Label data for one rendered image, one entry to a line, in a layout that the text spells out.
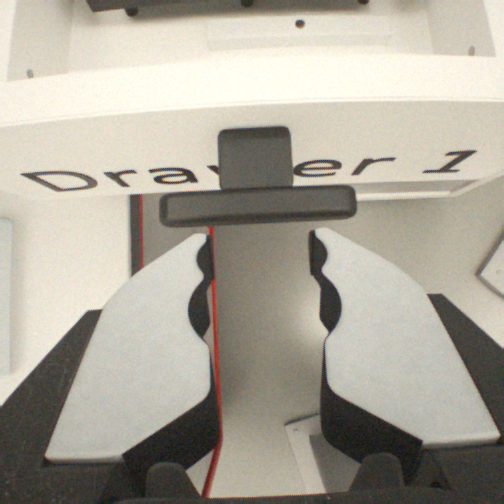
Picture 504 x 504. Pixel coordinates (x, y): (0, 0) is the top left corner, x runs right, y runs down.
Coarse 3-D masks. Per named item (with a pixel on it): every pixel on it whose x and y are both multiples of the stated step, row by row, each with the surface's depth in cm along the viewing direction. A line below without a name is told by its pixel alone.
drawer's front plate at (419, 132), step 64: (192, 64) 13; (256, 64) 13; (320, 64) 12; (384, 64) 12; (448, 64) 12; (0, 128) 13; (64, 128) 13; (128, 128) 14; (192, 128) 14; (320, 128) 15; (384, 128) 15; (448, 128) 15; (64, 192) 22; (128, 192) 23
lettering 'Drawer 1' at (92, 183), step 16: (320, 160) 18; (368, 160) 19; (384, 160) 19; (32, 176) 18; (80, 176) 19; (112, 176) 19; (160, 176) 20; (176, 176) 20; (192, 176) 20; (304, 176) 21; (320, 176) 21
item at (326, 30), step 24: (216, 24) 21; (240, 24) 21; (264, 24) 21; (288, 24) 21; (312, 24) 21; (336, 24) 21; (360, 24) 21; (384, 24) 21; (216, 48) 22; (240, 48) 22
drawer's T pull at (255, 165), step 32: (256, 128) 14; (224, 160) 14; (256, 160) 14; (288, 160) 14; (192, 192) 14; (224, 192) 14; (256, 192) 14; (288, 192) 14; (320, 192) 14; (352, 192) 14; (192, 224) 14; (224, 224) 15
